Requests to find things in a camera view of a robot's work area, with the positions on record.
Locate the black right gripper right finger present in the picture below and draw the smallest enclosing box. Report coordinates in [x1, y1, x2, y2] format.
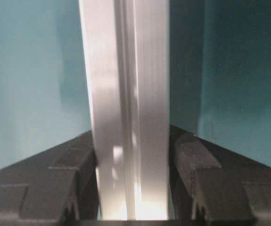
[169, 126, 271, 226]

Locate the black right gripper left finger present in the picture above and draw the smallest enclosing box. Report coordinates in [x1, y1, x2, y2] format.
[0, 131, 99, 226]

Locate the silver aluminium extrusion rail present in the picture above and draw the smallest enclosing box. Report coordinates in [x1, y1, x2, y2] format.
[79, 0, 170, 220]

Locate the teal table cloth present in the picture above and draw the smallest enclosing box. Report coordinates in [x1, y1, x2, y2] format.
[0, 0, 271, 169]

